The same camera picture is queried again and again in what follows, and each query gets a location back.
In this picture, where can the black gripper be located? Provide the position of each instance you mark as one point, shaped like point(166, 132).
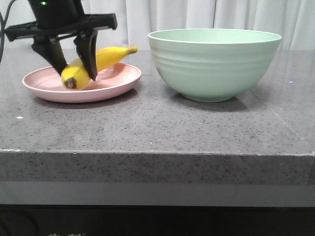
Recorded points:
point(59, 19)

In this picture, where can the yellow banana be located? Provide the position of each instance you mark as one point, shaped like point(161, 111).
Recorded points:
point(75, 75)

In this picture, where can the pink plate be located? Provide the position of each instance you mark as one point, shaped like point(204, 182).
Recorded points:
point(46, 84)

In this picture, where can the green bowl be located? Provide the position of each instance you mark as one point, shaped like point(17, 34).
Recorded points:
point(212, 65)

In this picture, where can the white curtain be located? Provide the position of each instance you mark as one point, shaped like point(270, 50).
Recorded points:
point(294, 20)

